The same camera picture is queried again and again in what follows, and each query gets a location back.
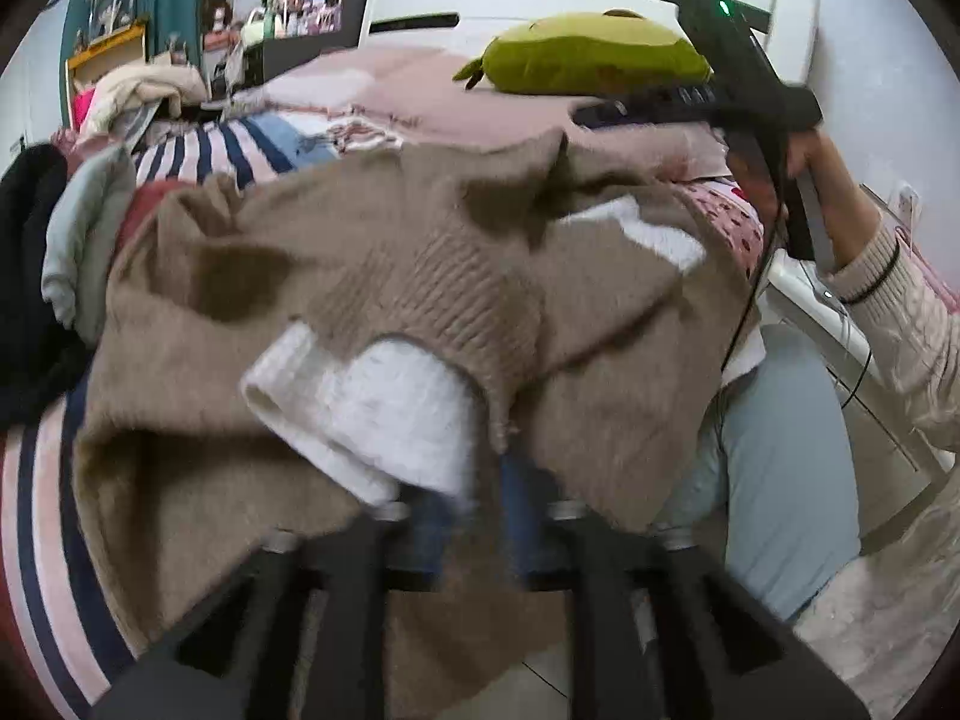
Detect brown knit sweater white patches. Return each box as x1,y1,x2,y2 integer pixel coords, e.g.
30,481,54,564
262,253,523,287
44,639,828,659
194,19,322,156
71,127,762,720

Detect pink dotted garment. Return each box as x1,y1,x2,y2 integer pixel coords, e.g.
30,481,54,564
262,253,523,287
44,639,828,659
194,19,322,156
670,175,767,276

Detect grey green garment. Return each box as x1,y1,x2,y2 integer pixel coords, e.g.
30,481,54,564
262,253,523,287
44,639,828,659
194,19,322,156
40,145,141,332

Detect navy pink striped garment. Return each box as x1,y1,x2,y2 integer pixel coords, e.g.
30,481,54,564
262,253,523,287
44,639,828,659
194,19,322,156
0,115,342,720

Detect person's right forearm cream sleeve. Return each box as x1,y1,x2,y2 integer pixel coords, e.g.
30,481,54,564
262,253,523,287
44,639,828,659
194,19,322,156
825,223,960,470

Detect pink blanket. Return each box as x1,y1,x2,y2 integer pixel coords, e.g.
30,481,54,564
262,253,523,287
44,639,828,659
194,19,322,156
238,43,740,182

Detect yellow shelf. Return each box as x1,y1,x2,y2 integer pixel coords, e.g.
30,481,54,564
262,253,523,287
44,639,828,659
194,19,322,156
65,21,149,93

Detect cream garment pile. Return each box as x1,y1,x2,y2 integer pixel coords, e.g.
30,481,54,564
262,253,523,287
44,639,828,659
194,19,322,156
78,62,209,137

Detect green avocado plush toy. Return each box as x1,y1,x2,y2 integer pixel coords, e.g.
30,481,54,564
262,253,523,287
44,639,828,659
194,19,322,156
452,10,714,99

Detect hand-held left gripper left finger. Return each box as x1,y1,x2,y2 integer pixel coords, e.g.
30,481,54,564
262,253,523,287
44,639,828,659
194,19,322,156
90,480,472,720

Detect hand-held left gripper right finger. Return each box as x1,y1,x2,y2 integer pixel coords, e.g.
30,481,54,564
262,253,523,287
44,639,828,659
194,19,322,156
501,459,872,720

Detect person's leg light blue pants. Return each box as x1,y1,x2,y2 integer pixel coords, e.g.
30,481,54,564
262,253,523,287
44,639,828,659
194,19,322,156
651,321,865,625

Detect person's right hand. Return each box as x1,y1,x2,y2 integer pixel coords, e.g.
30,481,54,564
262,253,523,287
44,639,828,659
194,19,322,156
786,130,881,269

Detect cream fluffy rug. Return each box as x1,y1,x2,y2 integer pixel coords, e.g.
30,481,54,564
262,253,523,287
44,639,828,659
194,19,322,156
790,476,960,720

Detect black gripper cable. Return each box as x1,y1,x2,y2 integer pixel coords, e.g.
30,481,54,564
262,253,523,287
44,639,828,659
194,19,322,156
718,156,790,377

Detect black hair tie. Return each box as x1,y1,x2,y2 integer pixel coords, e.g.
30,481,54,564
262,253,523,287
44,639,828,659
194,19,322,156
841,238,902,307

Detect black garment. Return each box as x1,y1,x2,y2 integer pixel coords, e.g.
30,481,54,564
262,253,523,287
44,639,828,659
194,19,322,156
0,141,96,430

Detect white cabinet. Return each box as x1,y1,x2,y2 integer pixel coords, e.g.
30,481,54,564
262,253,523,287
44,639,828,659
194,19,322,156
756,182,960,542

